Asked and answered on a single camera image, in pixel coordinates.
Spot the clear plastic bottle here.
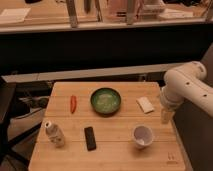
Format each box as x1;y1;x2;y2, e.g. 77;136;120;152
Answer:
45;121;65;148

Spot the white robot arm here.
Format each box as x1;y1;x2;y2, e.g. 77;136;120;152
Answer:
159;61;213;124

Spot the white sponge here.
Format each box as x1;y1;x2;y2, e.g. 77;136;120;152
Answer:
137;97;154;114

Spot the white paper cup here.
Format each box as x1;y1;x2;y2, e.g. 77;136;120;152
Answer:
132;125;154;149

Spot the green bowl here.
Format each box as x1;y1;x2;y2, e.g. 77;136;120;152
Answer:
90;87;121;116

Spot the black rectangular block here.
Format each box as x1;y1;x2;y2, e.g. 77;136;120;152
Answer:
84;127;96;151

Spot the red chili pepper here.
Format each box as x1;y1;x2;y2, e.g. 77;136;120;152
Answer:
70;95;77;114

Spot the black chair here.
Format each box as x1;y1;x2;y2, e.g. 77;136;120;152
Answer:
0;77;41;166

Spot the white paper sheet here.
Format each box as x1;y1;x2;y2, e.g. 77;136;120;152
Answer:
0;8;30;24

